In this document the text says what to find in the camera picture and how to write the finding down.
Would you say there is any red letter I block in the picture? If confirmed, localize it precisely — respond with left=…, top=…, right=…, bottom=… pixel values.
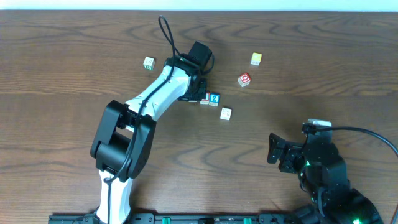
left=200, top=91, right=210, bottom=105

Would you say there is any blue number 2 block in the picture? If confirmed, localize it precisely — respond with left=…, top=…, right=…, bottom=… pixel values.
left=209, top=93, right=220, bottom=106

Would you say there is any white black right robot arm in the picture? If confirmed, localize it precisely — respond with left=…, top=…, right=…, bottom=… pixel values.
left=267, top=131, right=383, bottom=224

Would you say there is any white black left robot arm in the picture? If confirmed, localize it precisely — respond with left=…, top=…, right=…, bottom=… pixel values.
left=90, top=54, right=211, bottom=223

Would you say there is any white blue-sided block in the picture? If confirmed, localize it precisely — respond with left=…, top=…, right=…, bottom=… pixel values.
left=220, top=108, right=232, bottom=121

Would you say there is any red letter Q block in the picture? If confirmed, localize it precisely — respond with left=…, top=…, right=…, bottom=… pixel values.
left=238, top=73, right=251, bottom=87

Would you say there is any green letter R block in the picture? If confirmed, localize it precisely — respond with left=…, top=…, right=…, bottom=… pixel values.
left=143, top=57, right=155, bottom=70

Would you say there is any yellow far block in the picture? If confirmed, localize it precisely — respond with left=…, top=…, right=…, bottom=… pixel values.
left=251, top=52, right=262, bottom=66

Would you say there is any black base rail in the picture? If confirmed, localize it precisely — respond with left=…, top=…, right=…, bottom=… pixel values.
left=48, top=213, right=300, bottom=224

